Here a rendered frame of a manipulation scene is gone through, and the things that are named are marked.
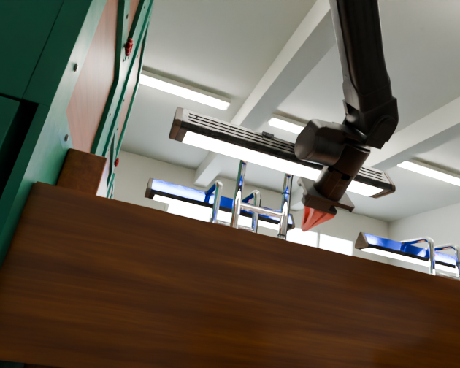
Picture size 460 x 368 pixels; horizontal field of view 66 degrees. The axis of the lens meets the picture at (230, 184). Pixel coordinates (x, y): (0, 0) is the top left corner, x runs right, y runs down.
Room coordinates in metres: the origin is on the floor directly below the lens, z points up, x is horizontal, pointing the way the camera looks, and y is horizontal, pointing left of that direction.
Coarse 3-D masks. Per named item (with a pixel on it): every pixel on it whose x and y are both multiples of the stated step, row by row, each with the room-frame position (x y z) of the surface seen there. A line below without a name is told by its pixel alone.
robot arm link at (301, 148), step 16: (304, 128) 0.52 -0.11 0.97; (320, 128) 0.49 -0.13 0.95; (336, 128) 0.50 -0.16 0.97; (352, 128) 0.54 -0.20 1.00; (384, 128) 0.48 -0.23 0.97; (304, 144) 0.52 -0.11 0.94; (320, 144) 0.50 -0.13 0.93; (336, 144) 0.51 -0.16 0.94; (368, 144) 0.50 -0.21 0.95; (304, 160) 0.53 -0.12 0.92; (320, 160) 0.53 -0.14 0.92; (336, 160) 0.53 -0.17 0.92
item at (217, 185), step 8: (216, 184) 1.20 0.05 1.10; (208, 192) 1.32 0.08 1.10; (216, 192) 1.19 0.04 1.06; (256, 192) 1.24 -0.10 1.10; (216, 200) 1.19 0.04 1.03; (248, 200) 1.33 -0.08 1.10; (256, 200) 1.23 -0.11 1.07; (216, 208) 1.19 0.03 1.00; (216, 216) 1.19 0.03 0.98; (256, 216) 1.23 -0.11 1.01; (224, 224) 1.20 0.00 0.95; (256, 224) 1.24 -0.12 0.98; (256, 232) 1.24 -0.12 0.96
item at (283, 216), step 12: (264, 132) 0.80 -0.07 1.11; (240, 168) 0.96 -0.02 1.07; (240, 180) 0.96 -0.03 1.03; (288, 180) 1.00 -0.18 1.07; (240, 192) 0.96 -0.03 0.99; (288, 192) 1.00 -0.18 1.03; (240, 204) 0.96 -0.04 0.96; (288, 204) 1.01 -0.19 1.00; (276, 216) 1.00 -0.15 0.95; (288, 216) 1.01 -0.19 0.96
